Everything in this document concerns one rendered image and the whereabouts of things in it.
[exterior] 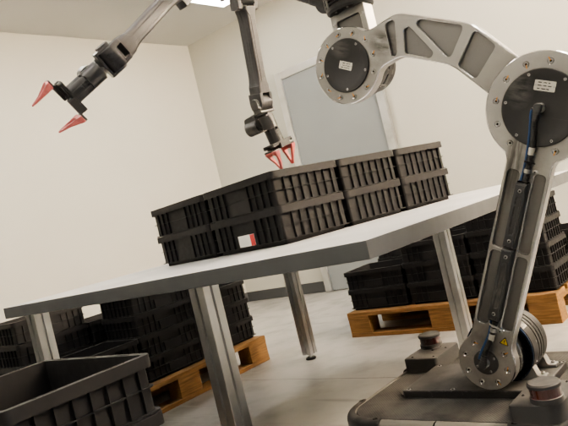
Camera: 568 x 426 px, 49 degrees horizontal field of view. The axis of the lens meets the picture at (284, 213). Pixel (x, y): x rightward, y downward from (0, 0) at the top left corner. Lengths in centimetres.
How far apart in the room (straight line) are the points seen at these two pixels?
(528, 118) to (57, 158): 460
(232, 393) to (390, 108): 396
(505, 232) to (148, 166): 492
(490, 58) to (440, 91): 368
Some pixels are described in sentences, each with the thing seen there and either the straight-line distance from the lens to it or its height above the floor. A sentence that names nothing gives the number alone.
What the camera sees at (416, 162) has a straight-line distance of 244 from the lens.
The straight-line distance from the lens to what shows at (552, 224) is 335.
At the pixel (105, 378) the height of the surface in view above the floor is 58.
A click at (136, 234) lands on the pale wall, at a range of 587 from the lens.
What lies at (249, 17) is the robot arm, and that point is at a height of 151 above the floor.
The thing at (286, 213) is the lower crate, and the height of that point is 79.
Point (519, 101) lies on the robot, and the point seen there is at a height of 91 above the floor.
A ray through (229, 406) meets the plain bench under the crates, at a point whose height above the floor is 33.
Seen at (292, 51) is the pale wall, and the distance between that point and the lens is 599.
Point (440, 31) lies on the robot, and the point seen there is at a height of 112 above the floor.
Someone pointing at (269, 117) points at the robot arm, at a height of 115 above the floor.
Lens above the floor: 79
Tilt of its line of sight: level
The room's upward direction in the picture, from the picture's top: 14 degrees counter-clockwise
